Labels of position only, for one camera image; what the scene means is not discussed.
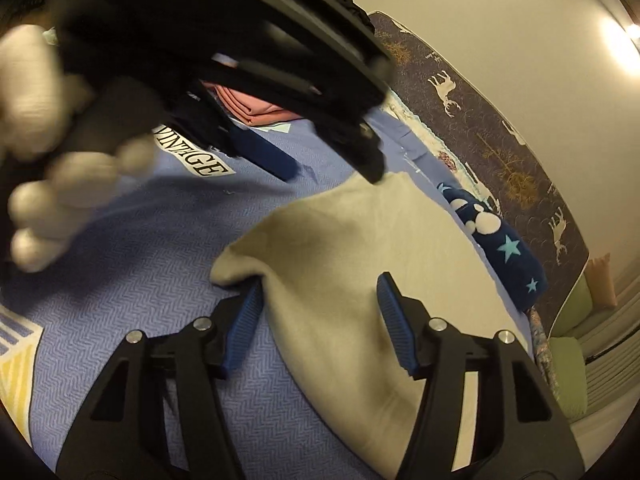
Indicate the tan pillow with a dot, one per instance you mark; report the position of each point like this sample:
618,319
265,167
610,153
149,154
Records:
600,280

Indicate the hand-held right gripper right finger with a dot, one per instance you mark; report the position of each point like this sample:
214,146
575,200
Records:
395,320

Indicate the green pillow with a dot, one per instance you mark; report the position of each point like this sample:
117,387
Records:
570,375
577,310

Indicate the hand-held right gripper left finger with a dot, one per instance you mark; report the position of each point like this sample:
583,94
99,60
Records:
245,320

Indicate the person's left hand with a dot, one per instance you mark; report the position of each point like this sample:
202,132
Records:
30,95

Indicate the blue printed blanket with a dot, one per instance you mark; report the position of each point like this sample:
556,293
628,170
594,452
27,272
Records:
150,240

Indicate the navy star-print garment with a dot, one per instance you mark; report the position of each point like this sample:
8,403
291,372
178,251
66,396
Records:
510,260

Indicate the beige pants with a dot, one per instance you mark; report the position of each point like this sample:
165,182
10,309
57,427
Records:
350,240

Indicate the white slatted panel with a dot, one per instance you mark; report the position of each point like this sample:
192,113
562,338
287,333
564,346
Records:
612,380

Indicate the dark deer-print quilt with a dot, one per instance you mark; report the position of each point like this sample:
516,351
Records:
500,125

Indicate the folded pink cloth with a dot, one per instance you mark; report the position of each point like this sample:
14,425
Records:
250,107

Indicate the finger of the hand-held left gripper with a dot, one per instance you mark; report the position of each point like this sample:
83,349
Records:
357,147
270,152

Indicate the folded floral cloth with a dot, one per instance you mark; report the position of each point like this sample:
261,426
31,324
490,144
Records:
542,350

